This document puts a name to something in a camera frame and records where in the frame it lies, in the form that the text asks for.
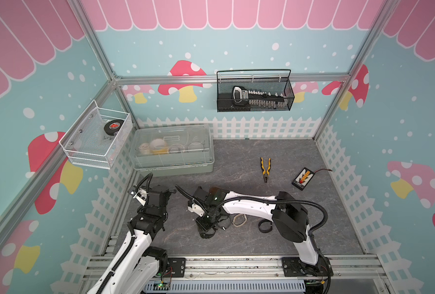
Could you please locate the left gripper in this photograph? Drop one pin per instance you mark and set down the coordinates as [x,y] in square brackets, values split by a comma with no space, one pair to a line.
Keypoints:
[141,209]

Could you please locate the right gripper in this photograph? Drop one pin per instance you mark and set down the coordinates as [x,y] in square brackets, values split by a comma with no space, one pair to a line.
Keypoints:
[199,223]

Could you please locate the chunky black sport watch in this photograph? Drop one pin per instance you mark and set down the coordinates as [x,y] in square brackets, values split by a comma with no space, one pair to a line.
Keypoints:
[206,231]

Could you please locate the black band watch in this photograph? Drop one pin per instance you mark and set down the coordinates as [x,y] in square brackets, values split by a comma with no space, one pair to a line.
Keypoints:
[265,226]

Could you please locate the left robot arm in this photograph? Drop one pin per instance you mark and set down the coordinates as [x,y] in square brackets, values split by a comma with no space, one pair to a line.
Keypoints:
[137,261]

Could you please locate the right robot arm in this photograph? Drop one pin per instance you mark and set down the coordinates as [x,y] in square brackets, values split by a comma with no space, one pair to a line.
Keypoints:
[295,220]

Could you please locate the black round-face watch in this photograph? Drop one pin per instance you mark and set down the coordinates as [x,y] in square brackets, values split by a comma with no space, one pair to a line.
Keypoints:
[224,222]

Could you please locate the translucent plastic storage box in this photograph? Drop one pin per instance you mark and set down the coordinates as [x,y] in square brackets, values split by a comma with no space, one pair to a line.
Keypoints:
[171,151]

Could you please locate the yellow black pliers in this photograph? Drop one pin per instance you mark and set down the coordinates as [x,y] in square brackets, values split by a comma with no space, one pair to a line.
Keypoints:
[265,169]

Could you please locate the black tape roll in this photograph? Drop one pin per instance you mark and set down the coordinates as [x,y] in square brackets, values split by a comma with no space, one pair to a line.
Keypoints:
[112,127]

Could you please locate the black connector board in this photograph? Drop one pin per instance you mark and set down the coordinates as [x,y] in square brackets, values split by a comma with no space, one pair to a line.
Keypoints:
[304,177]

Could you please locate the black silver tool in basket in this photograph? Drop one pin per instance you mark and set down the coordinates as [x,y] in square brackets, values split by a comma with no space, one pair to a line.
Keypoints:
[242,97]

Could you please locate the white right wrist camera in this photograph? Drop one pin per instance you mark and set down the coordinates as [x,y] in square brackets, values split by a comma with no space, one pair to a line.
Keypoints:
[196,208]

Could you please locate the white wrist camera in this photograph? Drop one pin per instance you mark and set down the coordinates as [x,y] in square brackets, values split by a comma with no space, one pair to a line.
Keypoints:
[141,196]
[196,208]

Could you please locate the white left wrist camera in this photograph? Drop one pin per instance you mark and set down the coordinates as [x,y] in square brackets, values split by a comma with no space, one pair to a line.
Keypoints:
[141,196]

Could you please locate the beige strap watch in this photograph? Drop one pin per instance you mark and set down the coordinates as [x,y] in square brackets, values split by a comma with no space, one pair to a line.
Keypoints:
[239,220]

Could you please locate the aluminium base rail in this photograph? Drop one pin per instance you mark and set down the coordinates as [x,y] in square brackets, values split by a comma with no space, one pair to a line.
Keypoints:
[269,274]

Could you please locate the black wire mesh basket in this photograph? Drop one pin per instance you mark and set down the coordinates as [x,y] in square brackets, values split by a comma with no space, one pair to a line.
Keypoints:
[254,90]

